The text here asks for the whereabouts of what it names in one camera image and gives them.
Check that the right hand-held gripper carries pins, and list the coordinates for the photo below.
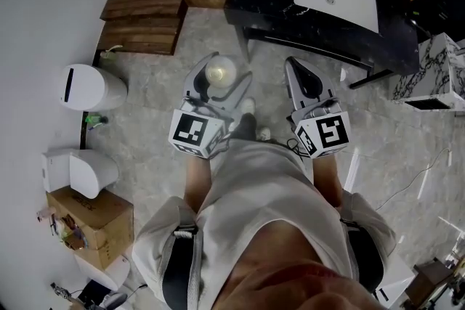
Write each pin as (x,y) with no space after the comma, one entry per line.
(328,132)

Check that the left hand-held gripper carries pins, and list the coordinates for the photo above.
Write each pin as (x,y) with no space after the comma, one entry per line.
(190,130)

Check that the frosted glass bottle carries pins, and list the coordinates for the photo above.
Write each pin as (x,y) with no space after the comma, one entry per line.
(221,72)

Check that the person's right forearm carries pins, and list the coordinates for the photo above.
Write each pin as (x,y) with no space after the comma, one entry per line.
(327,181)

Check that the person's left forearm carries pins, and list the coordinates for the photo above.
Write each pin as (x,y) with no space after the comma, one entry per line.
(198,181)

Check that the person's white shoe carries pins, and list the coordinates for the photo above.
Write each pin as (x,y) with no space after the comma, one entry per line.
(248,106)
(263,133)

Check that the person's dark trousers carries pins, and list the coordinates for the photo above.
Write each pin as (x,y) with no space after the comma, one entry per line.
(244,127)

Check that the dark wooden step platform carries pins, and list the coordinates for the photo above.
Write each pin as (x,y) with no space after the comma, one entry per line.
(141,21)

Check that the person's white shirt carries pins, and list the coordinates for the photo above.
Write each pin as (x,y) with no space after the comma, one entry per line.
(261,199)

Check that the small green item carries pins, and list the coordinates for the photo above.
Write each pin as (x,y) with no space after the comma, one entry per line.
(95,120)

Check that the white veined marble cabinet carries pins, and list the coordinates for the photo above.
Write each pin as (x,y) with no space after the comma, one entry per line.
(432,72)

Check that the white bin with black slot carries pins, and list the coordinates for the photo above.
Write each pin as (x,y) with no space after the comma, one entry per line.
(91,87)

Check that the white rounded plastic device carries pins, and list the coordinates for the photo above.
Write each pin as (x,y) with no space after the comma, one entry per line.
(83,170)

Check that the brown cardboard box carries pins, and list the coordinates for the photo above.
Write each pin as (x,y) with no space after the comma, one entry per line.
(105,221)

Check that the person's head and neck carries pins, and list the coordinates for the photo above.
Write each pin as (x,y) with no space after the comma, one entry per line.
(290,272)

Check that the white box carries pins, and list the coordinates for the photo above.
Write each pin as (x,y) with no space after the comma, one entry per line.
(394,283)

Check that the dark wooden furniture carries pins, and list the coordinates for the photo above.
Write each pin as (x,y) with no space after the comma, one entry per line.
(436,279)

